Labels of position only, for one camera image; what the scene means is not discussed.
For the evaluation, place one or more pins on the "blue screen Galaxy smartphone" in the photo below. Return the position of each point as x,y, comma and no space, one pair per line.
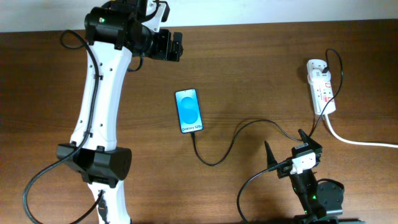
188,110

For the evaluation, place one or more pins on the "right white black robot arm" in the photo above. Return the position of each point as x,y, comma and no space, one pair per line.
321,199

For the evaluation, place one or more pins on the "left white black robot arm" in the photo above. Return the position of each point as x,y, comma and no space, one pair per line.
115,33

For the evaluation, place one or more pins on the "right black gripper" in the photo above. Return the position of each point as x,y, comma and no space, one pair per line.
314,147

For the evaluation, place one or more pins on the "white USB charger plug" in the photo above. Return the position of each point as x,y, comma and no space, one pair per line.
317,76

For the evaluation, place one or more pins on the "white power strip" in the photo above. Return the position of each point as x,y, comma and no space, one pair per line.
322,93

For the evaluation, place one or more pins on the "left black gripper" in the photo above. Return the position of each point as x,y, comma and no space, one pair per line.
163,52

